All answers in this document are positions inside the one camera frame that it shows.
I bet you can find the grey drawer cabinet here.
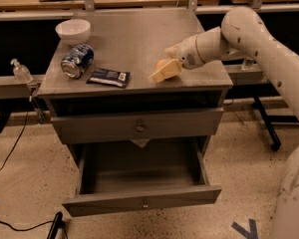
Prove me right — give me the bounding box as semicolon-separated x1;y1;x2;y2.
38;7;234;151

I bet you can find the black stand on floor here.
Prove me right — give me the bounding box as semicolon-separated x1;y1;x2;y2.
47;212;67;239

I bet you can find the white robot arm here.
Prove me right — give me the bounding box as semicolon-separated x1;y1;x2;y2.
151;7;299;239

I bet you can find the upper grey drawer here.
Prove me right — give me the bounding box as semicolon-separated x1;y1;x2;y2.
52;108;223;144

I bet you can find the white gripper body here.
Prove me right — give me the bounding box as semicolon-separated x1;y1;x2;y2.
175;35;204;70

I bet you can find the clear water bottle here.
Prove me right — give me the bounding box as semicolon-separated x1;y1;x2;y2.
241;58;254;71

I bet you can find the blue soda can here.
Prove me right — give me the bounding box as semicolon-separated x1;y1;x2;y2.
61;44;94;79

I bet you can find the black floor cable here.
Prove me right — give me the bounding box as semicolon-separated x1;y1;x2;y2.
0;110;31;182

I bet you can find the dark blue snack packet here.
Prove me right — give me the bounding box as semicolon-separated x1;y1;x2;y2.
87;68;131;89

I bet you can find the orange fruit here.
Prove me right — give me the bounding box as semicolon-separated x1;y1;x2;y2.
155;60;165;68

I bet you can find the white bowl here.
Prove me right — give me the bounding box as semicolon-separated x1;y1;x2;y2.
55;19;91;46

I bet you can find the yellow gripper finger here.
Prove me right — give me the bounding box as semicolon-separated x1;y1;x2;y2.
164;45;177;59
151;59;182;83

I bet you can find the open lower grey drawer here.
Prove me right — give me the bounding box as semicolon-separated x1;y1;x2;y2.
63;137;221;217

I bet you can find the hand sanitizer bottle left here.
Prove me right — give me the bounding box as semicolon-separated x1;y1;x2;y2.
11;59;33;84

